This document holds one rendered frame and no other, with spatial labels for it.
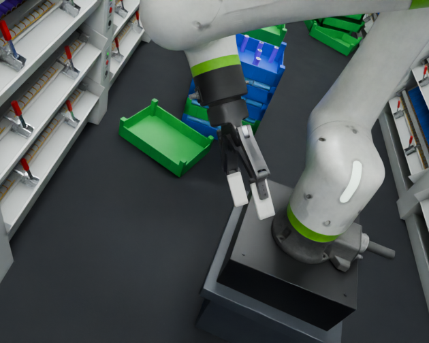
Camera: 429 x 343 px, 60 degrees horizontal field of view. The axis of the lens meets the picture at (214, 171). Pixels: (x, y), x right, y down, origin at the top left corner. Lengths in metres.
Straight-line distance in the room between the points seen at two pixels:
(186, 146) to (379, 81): 0.90
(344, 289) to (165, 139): 0.93
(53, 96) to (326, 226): 0.76
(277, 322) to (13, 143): 0.71
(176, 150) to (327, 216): 0.86
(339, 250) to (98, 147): 0.94
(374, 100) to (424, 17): 0.16
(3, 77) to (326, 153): 0.62
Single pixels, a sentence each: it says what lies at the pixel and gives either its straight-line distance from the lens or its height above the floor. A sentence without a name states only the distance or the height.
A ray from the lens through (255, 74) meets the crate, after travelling 1.37.
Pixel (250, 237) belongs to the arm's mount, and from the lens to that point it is 0.80.
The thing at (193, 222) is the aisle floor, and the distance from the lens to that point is 1.26.
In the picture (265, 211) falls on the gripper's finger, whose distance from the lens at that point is 0.66.
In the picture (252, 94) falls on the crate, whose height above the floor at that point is 0.26.
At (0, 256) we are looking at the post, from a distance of 1.07.
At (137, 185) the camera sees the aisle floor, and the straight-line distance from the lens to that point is 1.31.
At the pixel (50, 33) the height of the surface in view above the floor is 0.52.
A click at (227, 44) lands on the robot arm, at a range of 0.68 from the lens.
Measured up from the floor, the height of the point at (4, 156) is 0.33.
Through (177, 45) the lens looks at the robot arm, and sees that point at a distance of 0.58.
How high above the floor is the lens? 1.01
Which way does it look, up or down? 45 degrees down
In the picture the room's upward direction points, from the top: 22 degrees clockwise
